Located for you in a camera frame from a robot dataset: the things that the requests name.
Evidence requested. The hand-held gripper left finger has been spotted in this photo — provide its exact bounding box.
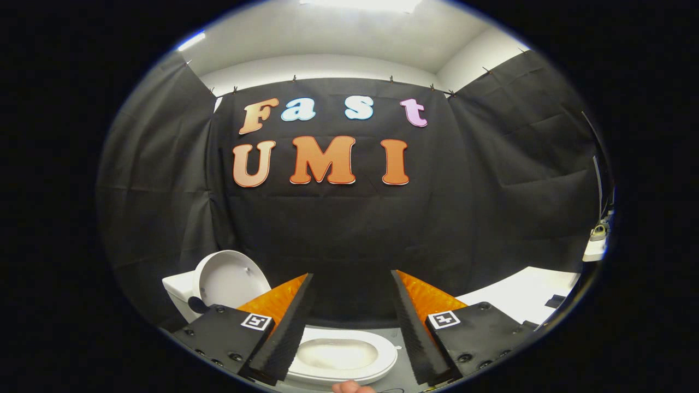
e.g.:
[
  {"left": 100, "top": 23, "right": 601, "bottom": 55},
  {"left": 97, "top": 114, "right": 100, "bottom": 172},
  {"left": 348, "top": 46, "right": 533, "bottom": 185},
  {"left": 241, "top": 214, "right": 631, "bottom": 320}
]
[{"left": 172, "top": 273, "right": 316, "bottom": 386}]

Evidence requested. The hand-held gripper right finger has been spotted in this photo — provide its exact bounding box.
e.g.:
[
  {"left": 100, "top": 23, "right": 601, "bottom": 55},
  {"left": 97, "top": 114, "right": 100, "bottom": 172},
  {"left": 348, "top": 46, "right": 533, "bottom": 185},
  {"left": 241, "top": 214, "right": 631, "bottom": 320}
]
[{"left": 390, "top": 269, "right": 538, "bottom": 386}]

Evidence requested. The white toilet lid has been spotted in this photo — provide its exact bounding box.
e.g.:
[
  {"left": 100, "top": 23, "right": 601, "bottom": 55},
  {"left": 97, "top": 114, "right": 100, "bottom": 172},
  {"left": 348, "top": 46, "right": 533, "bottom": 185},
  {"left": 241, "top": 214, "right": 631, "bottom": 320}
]
[{"left": 188, "top": 250, "right": 272, "bottom": 315}]

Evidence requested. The white ceramic toilet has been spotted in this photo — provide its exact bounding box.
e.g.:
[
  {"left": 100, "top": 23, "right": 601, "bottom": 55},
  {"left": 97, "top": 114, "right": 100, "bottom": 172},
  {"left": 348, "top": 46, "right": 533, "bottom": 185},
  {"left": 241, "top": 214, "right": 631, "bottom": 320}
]
[{"left": 162, "top": 271, "right": 399, "bottom": 389}]

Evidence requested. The black backdrop cloth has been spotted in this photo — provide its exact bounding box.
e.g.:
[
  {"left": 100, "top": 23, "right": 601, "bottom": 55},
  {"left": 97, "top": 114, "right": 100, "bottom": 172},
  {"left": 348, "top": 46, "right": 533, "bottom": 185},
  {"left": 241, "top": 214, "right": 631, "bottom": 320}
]
[{"left": 97, "top": 48, "right": 601, "bottom": 335}]

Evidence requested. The white cabinet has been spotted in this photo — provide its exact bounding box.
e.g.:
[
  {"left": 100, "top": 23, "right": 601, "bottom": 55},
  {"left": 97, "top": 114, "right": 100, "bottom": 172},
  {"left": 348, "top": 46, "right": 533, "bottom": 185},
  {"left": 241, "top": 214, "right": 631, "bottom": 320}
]
[{"left": 456, "top": 266, "right": 581, "bottom": 329}]

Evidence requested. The small ceiling light strip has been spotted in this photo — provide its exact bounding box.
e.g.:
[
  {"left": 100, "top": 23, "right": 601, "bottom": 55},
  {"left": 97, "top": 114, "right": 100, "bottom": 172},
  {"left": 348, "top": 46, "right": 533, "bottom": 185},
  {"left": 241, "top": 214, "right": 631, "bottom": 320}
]
[{"left": 177, "top": 31, "right": 207, "bottom": 52}]

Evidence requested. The small white wall shelf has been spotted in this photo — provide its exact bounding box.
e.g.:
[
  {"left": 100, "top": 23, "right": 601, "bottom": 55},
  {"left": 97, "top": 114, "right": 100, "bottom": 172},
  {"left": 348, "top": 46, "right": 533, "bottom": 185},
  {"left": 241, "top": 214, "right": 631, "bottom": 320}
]
[{"left": 582, "top": 237, "right": 608, "bottom": 263}]

